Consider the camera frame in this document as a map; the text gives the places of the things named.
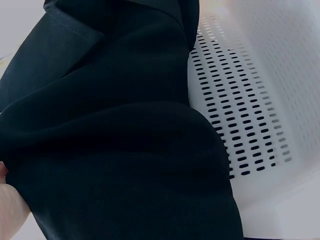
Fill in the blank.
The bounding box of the dark navy cloth garment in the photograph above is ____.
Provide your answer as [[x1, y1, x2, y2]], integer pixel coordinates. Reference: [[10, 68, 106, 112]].
[[0, 0, 245, 240]]

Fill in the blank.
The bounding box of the white perforated plastic basket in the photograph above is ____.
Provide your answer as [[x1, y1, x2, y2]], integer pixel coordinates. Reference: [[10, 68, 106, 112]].
[[187, 0, 320, 240]]

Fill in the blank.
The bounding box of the person's left hand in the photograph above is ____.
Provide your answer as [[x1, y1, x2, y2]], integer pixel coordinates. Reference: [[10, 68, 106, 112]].
[[0, 161, 32, 240]]

